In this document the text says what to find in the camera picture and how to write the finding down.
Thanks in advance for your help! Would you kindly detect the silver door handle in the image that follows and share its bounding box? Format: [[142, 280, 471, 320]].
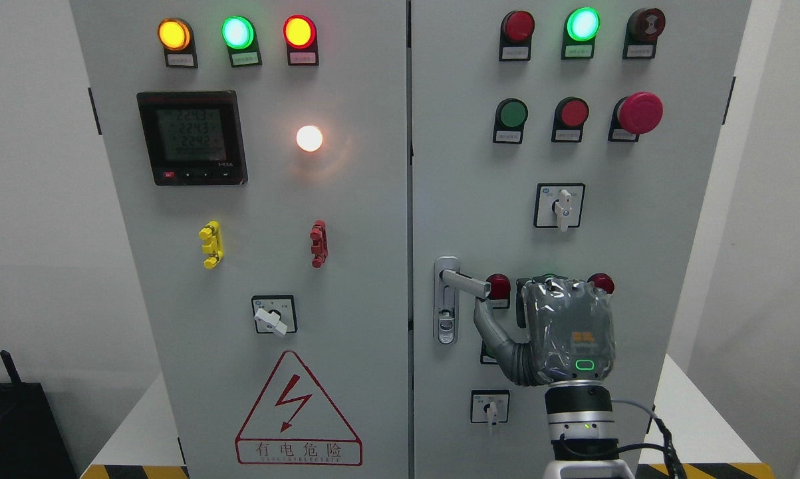
[[433, 257, 491, 345]]

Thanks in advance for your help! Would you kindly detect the left grey cabinet door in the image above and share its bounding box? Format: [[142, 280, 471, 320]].
[[70, 1, 409, 478]]

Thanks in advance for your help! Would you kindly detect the grey cabinet door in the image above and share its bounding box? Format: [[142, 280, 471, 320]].
[[411, 1, 750, 478], [70, 1, 409, 478]]

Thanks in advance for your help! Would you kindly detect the right grey cabinet door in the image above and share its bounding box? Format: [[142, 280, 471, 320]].
[[411, 1, 750, 478]]

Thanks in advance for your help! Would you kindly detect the dark red indicator middle left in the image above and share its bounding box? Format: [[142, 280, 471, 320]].
[[487, 273, 511, 310]]

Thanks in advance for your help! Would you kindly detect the dark red indicator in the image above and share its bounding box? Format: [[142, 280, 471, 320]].
[[587, 273, 616, 295], [498, 10, 535, 63], [487, 273, 511, 310]]

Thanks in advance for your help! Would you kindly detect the white lit indicator lamp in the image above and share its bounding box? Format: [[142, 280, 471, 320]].
[[295, 124, 324, 152]]

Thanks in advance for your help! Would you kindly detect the green push button lower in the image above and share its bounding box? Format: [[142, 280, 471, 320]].
[[479, 341, 498, 366]]

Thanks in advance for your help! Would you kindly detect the green push button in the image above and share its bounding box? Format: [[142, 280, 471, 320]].
[[479, 341, 498, 366], [493, 98, 529, 144]]

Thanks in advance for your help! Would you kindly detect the green push button upper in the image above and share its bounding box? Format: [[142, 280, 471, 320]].
[[493, 98, 529, 144]]

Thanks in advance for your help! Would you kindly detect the dark red indicator middle right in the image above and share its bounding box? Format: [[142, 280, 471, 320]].
[[587, 273, 616, 295]]

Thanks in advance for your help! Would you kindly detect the red triangle warning sticker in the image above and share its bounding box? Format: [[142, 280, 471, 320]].
[[235, 351, 363, 466]]

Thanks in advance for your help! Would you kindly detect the red push button upper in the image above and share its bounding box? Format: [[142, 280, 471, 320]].
[[551, 96, 589, 143]]

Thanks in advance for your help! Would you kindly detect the red lit indicator light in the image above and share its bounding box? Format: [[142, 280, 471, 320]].
[[282, 15, 319, 66]]

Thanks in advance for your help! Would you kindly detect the black digital power meter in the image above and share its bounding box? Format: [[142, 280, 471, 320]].
[[136, 90, 248, 187]]

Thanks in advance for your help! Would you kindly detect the dark red indicator top right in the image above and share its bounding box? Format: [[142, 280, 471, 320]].
[[498, 10, 535, 63]]

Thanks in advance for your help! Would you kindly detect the green indicator light top left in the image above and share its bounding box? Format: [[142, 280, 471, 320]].
[[221, 15, 263, 68]]

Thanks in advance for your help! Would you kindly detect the red emergency stop button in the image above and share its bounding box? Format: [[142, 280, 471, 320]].
[[608, 91, 664, 142]]

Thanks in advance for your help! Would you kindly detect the green lit indicator top right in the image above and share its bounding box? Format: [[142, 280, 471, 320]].
[[561, 7, 600, 60]]

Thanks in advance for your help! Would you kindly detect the yellow indicator light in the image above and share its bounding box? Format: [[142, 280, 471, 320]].
[[158, 18, 198, 68]]

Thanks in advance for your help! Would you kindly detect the dark red buzzer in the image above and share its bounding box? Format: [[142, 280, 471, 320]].
[[622, 8, 666, 60]]

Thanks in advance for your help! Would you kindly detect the white platform with hazard stripes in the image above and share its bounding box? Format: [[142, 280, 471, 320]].
[[81, 357, 775, 478]]

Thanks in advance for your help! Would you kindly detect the black box with antenna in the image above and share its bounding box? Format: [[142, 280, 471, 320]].
[[0, 351, 75, 478]]

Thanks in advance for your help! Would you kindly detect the white selector switch left door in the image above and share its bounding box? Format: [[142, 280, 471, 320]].
[[251, 295, 297, 337]]

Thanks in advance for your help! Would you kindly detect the white selector switch upper right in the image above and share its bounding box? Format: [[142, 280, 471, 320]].
[[533, 183, 586, 232]]

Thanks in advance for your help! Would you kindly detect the white selector switch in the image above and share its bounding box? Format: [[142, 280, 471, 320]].
[[469, 389, 510, 436], [533, 183, 586, 232]]

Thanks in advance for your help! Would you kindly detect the white selector switch lower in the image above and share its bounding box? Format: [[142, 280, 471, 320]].
[[469, 389, 510, 436]]

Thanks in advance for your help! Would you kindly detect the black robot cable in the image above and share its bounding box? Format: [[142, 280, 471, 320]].
[[553, 399, 688, 479]]

